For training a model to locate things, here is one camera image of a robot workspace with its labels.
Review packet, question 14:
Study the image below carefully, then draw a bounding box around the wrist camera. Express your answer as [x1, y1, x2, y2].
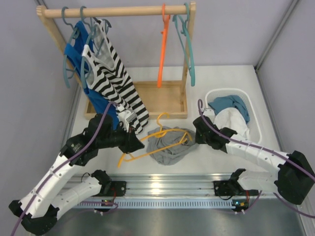
[116, 105, 136, 131]
[201, 108, 215, 118]

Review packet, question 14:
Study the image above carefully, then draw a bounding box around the wooden clothes rack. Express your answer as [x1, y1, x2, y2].
[36, 1, 196, 119]

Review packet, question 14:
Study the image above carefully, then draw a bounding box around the orange plastic hanger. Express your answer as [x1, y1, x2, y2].
[157, 3, 170, 88]

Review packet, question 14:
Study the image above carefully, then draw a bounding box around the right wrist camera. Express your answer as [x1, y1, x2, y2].
[201, 108, 215, 118]

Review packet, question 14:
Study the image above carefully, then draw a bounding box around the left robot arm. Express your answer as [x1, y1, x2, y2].
[9, 114, 144, 236]

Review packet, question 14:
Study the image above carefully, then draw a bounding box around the grey-blue hanger far left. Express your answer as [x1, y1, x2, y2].
[62, 6, 79, 88]

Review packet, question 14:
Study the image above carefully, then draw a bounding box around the aluminium mounting rail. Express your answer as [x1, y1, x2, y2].
[68, 173, 279, 199]

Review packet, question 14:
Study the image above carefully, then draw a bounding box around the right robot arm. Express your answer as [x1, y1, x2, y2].
[193, 116, 315, 205]

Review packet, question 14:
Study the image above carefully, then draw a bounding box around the teal plastic hanger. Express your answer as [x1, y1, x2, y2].
[172, 2, 196, 87]

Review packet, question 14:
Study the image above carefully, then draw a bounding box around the black white striped tank top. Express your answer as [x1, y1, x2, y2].
[82, 20, 149, 134]

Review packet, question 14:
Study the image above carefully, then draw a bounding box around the white plastic laundry basket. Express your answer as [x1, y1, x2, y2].
[205, 88, 262, 144]

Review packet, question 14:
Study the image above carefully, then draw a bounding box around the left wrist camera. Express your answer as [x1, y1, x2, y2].
[116, 105, 136, 131]

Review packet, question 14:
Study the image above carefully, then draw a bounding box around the white garment in basket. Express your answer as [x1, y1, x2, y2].
[214, 108, 250, 138]

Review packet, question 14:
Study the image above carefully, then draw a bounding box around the slotted grey cable duct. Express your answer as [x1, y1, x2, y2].
[73, 198, 259, 209]

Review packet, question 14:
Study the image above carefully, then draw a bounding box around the grey-blue hanger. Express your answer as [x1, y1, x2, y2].
[80, 6, 112, 89]
[62, 6, 79, 88]

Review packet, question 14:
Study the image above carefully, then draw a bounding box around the teal-blue garment in basket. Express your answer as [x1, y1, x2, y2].
[208, 95, 250, 124]

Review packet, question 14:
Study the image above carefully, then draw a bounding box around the blue tank top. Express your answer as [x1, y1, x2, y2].
[64, 20, 125, 131]

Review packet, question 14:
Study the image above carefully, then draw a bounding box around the aluminium corner post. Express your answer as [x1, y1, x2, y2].
[254, 0, 300, 73]

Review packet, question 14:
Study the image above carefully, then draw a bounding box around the yellow plastic hanger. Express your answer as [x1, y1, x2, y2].
[117, 112, 192, 168]

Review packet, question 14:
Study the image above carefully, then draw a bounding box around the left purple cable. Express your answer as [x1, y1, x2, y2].
[9, 101, 120, 236]

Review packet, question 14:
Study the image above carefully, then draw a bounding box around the grey tank top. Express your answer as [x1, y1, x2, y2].
[146, 128, 198, 166]

